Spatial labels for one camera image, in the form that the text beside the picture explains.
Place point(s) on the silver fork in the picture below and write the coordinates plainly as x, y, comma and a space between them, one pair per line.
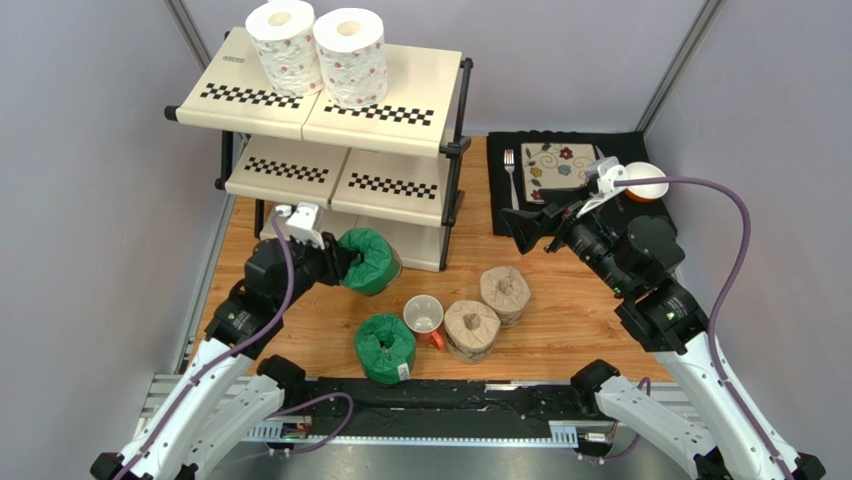
509, 167

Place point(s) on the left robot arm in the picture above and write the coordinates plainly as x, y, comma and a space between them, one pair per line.
194, 429

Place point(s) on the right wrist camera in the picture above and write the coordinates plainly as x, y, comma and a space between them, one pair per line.
606, 172

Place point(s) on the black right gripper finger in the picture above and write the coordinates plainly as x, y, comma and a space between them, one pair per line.
565, 196
527, 228

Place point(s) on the orange white mug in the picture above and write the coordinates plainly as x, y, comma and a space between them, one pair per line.
424, 315

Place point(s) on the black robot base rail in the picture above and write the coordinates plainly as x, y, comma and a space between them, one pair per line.
451, 409

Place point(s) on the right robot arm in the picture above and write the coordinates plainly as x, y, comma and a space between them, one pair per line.
730, 439

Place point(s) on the green roll front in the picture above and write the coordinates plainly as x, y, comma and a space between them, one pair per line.
386, 349

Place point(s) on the plain white paper towel roll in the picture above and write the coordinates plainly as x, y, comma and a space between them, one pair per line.
282, 35

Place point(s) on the cream three-tier shelf rack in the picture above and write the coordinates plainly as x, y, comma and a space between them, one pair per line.
393, 166

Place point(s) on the floral square plate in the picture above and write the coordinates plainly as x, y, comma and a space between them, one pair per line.
554, 166

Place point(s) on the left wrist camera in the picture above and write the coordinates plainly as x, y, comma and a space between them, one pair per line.
303, 222

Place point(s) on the brown wrapped roll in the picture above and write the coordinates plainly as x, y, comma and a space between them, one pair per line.
506, 292
470, 330

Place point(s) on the floral white paper towel roll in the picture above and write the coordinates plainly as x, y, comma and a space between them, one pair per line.
352, 55

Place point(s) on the brown wrapped roll rear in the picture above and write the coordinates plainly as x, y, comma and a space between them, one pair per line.
506, 292

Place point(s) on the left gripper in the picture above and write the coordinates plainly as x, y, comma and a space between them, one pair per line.
335, 258

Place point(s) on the brown wrapped roll front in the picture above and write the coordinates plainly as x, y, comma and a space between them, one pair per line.
470, 330

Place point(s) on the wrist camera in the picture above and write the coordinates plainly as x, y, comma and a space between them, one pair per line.
303, 222
606, 172

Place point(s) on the green roll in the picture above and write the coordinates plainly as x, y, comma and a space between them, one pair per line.
386, 349
377, 264

